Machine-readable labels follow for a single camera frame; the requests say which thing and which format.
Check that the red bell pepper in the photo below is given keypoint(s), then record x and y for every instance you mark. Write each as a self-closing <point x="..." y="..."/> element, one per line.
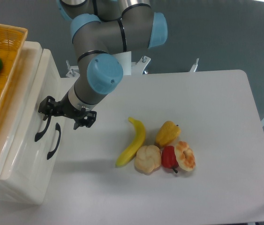
<point x="168" y="158"/>

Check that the yellow bell pepper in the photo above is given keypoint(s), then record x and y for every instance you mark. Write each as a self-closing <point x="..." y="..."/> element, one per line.
<point x="168" y="132"/>

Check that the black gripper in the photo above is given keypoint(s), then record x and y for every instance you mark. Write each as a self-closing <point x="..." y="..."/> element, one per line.
<point x="83" y="118"/>

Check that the round bread roll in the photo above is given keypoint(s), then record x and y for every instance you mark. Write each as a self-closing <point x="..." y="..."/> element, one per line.
<point x="148" y="159"/>

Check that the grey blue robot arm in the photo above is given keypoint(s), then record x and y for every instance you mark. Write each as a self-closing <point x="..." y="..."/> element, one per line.
<point x="100" y="29"/>

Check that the glazed donut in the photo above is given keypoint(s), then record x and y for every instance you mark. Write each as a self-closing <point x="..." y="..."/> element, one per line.
<point x="184" y="156"/>

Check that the white plastic drawer cabinet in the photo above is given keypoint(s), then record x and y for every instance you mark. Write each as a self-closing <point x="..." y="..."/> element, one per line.
<point x="15" y="188"/>

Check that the yellow banana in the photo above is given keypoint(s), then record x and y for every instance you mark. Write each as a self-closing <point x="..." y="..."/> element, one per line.
<point x="130" y="152"/>

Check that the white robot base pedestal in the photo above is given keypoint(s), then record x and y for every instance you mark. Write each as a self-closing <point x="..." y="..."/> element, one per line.
<point x="125" y="59"/>

